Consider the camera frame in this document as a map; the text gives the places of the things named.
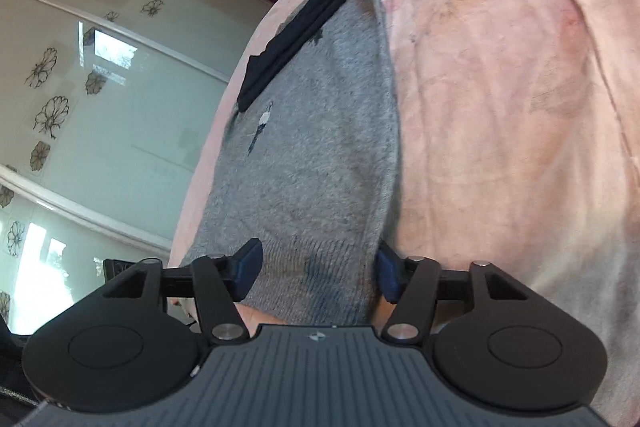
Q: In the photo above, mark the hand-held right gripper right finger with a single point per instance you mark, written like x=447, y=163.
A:
x=387, y=274

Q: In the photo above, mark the pink bed blanket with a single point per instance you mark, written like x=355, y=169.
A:
x=500, y=107

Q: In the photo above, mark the grey knit sweater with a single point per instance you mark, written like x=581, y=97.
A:
x=310, y=157

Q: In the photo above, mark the floral glass wardrobe door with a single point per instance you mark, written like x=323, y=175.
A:
x=125, y=132

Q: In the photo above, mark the navy blue garment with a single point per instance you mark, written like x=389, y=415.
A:
x=300, y=32

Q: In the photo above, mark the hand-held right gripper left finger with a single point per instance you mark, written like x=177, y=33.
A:
x=247, y=269

